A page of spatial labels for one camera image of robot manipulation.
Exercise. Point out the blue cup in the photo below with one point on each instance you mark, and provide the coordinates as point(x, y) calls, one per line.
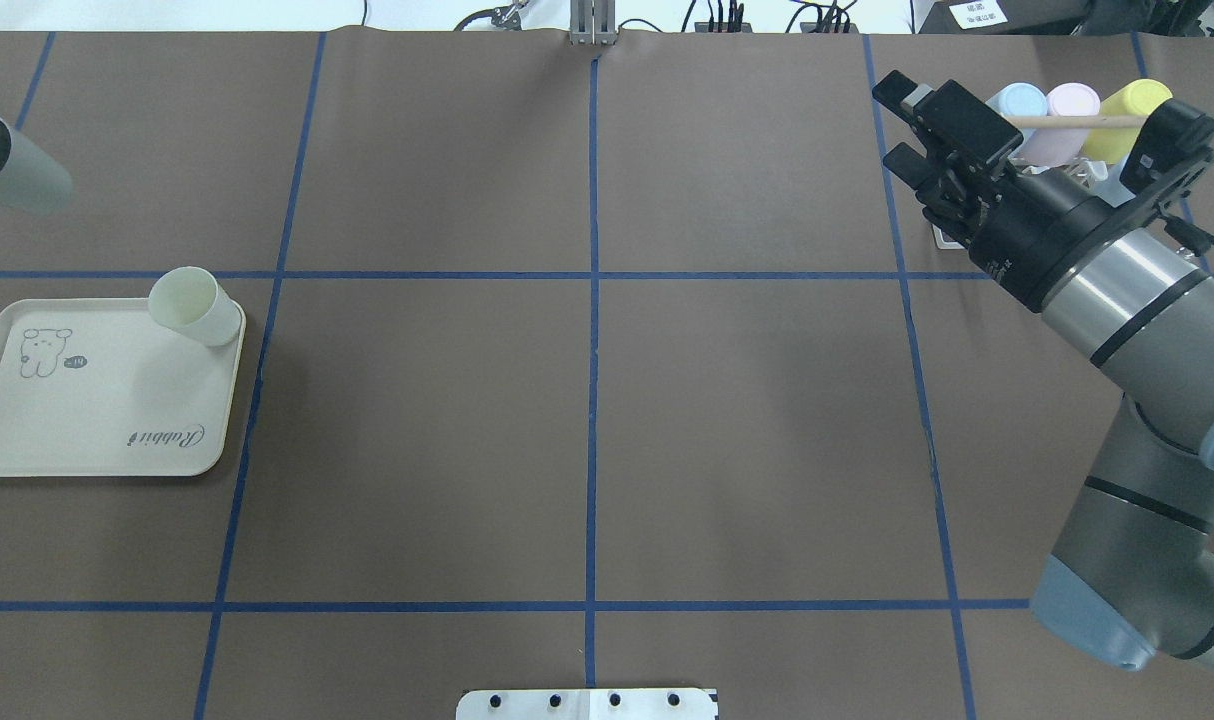
point(1021, 99)

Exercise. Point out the cream serving tray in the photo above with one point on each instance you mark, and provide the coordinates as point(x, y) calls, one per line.
point(95, 388)

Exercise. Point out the aluminium frame post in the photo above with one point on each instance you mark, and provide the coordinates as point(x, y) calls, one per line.
point(593, 23)

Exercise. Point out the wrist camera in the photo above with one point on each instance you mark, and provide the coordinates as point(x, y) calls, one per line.
point(1175, 146)

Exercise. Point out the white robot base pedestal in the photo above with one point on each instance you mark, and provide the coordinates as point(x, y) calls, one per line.
point(590, 703)

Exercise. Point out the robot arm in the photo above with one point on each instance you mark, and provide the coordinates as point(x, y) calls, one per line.
point(1131, 575)

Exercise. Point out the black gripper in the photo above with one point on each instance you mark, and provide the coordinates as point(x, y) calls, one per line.
point(1039, 238)

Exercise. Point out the wooden rack dowel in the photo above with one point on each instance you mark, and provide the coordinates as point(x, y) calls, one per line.
point(1093, 122)

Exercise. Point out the grey plastic cup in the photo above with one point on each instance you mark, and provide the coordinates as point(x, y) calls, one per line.
point(30, 180)

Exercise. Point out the cream plastic cup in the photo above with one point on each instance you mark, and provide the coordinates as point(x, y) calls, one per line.
point(190, 301)

